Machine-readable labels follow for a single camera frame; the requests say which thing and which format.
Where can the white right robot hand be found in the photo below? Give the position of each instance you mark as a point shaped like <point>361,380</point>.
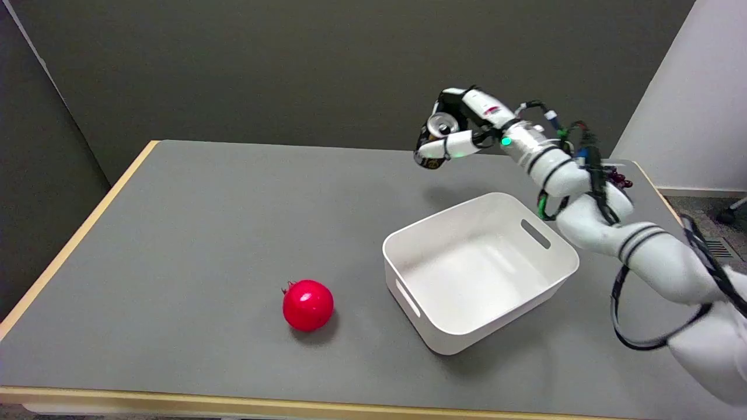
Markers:
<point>481,111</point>

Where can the black drink can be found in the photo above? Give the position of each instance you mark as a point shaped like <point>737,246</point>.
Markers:
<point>436,129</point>

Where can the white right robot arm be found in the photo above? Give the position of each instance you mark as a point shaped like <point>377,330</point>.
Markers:
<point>601,219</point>

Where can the white plastic storage box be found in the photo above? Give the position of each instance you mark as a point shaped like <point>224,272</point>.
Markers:
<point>480,269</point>

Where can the red pomegranate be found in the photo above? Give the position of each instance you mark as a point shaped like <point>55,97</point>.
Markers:
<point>307,305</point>

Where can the black chair caster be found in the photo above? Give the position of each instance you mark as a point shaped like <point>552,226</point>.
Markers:
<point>729,214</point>

